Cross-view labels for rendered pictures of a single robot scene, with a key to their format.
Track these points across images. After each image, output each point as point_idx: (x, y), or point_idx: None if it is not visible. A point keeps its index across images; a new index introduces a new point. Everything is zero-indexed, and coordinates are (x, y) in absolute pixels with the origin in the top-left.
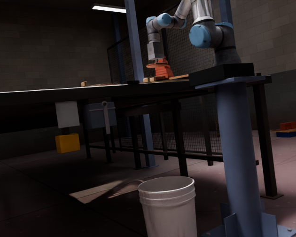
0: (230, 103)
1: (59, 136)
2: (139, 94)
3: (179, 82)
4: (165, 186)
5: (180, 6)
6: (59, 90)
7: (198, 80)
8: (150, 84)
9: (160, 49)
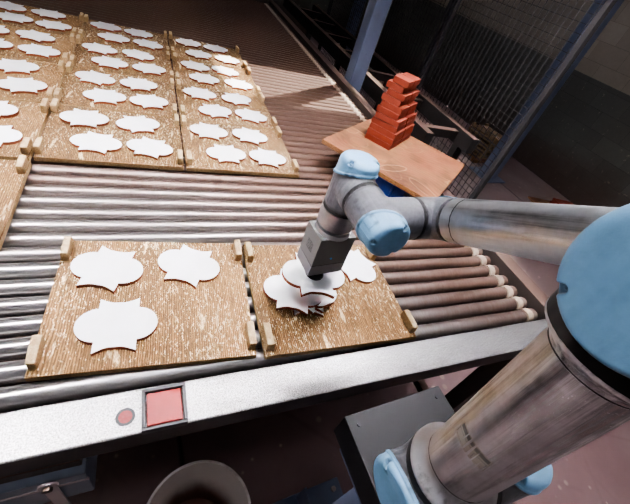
0: None
1: None
2: (181, 435)
3: (319, 396)
4: (217, 470)
5: (469, 223)
6: None
7: (351, 461)
8: (224, 417)
9: (340, 253)
